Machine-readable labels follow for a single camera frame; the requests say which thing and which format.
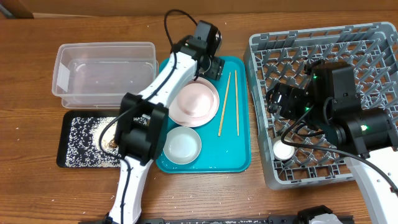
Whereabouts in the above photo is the wooden chopstick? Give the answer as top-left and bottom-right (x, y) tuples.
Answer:
(218, 72), (231, 137)
(234, 70), (239, 136)

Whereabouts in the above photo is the white large plate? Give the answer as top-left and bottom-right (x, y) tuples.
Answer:
(169, 78), (220, 128)

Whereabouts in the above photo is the pink small plate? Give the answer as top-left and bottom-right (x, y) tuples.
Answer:
(177, 83), (214, 117)

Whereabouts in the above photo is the grey bowl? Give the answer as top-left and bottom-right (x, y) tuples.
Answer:
(163, 126), (201, 165)

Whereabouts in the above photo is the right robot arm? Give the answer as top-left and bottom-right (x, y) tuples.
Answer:
(266, 60), (397, 223)

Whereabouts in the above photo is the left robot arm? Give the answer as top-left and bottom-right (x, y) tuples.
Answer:
(104, 20), (224, 223)

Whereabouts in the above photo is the grey dishwasher rack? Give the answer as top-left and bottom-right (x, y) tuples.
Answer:
(244, 22), (397, 190)

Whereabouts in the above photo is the black food waste tray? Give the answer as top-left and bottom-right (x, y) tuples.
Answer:
(56, 110), (150, 169)

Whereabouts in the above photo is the white cup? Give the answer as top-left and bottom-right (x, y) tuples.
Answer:
(272, 136), (295, 161)

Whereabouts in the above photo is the teal plastic tray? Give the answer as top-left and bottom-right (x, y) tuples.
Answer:
(156, 56), (251, 174)

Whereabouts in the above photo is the brown food scrap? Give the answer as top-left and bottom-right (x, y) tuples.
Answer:
(105, 139), (118, 149)

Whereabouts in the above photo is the clear plastic bin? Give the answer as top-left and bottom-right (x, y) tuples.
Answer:
(52, 42), (159, 109)

